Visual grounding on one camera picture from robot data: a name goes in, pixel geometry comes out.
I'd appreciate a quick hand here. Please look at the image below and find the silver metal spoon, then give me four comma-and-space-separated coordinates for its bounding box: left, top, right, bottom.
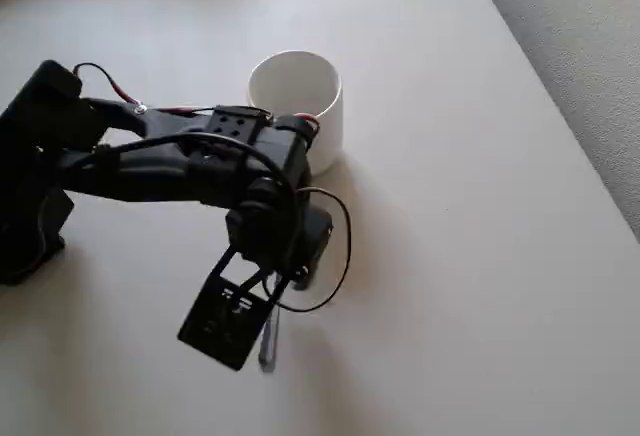
256, 275, 282, 373

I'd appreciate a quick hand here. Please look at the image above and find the thin black camera cable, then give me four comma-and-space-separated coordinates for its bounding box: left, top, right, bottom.
69, 133, 353, 314

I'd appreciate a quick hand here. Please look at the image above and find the white ceramic mug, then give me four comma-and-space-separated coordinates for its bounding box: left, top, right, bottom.
247, 48, 344, 177

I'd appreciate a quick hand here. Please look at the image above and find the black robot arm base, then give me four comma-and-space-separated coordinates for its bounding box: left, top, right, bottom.
0, 190, 67, 287

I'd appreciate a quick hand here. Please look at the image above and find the red motor wire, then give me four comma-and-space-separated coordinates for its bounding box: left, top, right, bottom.
73, 62, 144, 113
293, 112, 322, 134

